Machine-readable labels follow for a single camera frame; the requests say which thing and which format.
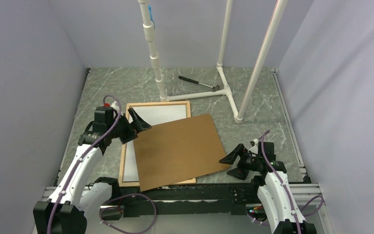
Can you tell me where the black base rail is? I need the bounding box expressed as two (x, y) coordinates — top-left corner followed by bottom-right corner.
(101, 176), (264, 217)

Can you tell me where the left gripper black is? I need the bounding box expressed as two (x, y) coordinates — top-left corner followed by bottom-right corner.
(108, 108), (151, 144)

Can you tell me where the black handled hammer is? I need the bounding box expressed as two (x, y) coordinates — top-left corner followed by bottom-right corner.
(178, 76), (221, 92)

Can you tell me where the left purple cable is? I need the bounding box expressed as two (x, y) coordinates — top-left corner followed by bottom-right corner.
(46, 94), (158, 234)

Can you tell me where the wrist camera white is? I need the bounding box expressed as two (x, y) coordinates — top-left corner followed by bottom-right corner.
(248, 139), (259, 154)
(104, 101), (122, 115)

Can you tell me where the purple cable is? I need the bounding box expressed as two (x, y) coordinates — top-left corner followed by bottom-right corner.
(245, 130), (326, 234)
(46, 94), (158, 234)

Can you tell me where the white PVC pipe stand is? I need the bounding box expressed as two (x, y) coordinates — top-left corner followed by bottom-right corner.
(138, 0), (288, 124)

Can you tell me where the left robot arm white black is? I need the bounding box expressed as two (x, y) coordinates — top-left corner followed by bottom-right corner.
(33, 105), (151, 234)

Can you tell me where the aluminium extrusion rail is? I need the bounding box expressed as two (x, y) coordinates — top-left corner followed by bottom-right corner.
(32, 182), (333, 234)

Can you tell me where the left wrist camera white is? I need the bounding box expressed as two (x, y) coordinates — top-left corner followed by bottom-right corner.
(104, 101), (122, 115)

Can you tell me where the glossy landscape photo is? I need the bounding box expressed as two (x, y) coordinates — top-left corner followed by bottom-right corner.
(122, 103), (190, 183)

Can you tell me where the wooden picture frame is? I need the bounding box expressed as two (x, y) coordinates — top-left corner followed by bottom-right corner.
(118, 101), (191, 187)

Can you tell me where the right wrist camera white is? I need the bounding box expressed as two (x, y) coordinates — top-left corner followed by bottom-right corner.
(248, 139), (259, 154)

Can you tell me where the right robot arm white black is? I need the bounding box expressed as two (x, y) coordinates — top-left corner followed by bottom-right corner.
(219, 140), (317, 234)

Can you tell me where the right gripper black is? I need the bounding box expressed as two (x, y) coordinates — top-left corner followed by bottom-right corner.
(219, 144), (262, 180)

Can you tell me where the brown backing board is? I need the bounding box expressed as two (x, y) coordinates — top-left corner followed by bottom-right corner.
(134, 114), (230, 191)

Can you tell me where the blue clip on pipe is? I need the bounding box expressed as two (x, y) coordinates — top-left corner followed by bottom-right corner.
(148, 5), (155, 29)

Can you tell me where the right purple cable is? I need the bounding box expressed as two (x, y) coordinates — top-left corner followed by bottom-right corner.
(245, 130), (326, 234)

